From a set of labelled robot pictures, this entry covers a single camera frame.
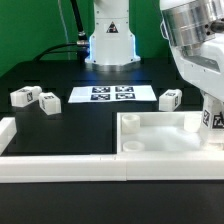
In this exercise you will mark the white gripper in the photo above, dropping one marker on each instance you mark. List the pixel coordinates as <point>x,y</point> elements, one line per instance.
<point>206,72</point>

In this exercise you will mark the white square tabletop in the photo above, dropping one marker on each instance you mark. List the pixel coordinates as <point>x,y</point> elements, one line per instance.
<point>164,135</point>

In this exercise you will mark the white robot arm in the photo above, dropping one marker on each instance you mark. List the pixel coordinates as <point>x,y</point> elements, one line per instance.
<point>194,29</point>

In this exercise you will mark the white sheet with fiducial tags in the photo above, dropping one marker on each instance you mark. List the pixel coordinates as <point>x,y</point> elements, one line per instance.
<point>112,93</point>

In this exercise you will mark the white L-shaped obstacle fence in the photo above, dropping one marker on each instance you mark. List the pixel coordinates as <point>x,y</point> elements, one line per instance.
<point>112,167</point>

